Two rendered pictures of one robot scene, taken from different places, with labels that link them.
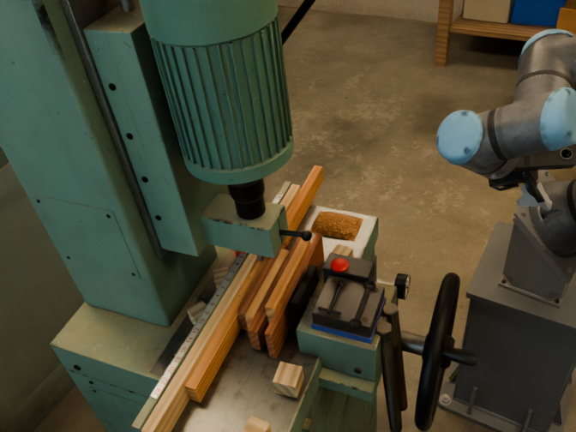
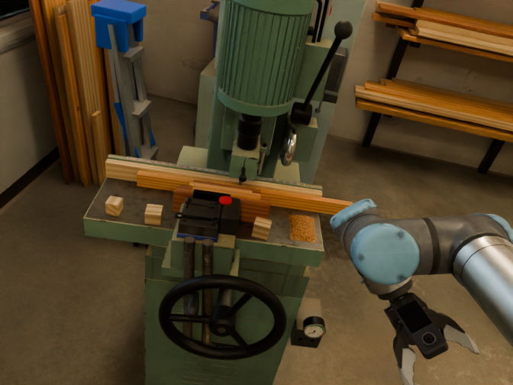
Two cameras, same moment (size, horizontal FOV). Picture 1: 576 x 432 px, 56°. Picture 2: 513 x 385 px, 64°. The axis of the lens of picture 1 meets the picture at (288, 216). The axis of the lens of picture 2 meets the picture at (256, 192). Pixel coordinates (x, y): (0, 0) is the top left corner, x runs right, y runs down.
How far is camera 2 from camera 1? 0.79 m
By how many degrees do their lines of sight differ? 44
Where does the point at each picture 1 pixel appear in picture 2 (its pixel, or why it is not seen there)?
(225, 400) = (139, 195)
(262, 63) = (253, 33)
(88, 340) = (188, 156)
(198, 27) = not seen: outside the picture
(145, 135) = not seen: hidden behind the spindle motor
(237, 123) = (230, 59)
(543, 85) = (408, 224)
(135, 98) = not seen: hidden behind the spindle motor
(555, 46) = (472, 223)
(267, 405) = (137, 211)
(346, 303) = (197, 211)
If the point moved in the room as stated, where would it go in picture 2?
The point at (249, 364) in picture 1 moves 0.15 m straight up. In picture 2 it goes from (166, 201) to (168, 153)
